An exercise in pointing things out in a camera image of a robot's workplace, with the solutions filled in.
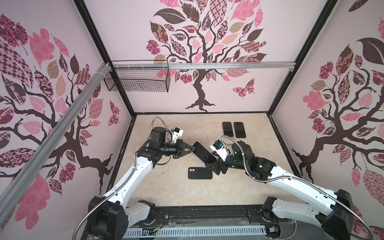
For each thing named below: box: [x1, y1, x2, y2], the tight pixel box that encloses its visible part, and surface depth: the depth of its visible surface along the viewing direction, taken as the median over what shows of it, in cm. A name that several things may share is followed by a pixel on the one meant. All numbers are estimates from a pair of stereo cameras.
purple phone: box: [222, 122, 234, 137], surface depth 113 cm
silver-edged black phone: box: [191, 141, 217, 165], surface depth 75 cm
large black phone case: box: [233, 122, 246, 138], surface depth 110 cm
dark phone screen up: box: [233, 122, 246, 138], surface depth 110 cm
